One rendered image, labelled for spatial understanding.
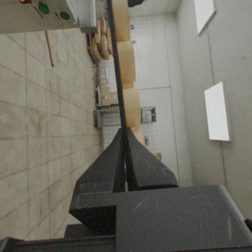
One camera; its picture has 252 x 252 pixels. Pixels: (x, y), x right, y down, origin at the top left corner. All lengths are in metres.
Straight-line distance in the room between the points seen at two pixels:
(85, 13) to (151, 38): 4.96
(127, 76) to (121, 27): 0.06
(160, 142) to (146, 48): 3.37
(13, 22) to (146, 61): 4.54
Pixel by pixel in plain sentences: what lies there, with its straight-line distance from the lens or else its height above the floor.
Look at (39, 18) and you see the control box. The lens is 0.65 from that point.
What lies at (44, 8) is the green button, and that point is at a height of 0.76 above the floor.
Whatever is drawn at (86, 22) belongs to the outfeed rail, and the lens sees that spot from 0.64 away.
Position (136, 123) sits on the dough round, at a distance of 0.15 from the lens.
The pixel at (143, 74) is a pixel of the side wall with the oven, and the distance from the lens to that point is 4.82.
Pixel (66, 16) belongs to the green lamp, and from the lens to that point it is 0.61.
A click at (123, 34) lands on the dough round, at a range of 0.20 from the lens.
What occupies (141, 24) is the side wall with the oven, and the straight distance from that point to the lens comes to 5.88.
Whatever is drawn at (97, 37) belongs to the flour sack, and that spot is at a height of 0.32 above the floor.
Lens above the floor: 1.00
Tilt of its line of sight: 1 degrees down
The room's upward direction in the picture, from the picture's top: 86 degrees clockwise
